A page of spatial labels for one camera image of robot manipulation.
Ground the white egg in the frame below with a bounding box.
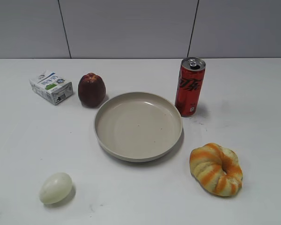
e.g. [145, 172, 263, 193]
[39, 172, 73, 204]

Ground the beige round plate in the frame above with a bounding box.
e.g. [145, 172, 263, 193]
[93, 92, 183, 163]

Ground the red cola can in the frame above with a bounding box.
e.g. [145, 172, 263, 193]
[175, 57, 206, 117]

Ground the dark red apple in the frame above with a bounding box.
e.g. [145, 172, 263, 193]
[78, 73, 106, 108]

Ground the small white milk carton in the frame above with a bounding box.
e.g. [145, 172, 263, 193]
[29, 70, 74, 105]

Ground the orange striped bread ring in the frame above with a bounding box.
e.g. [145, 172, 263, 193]
[189, 142, 244, 197]

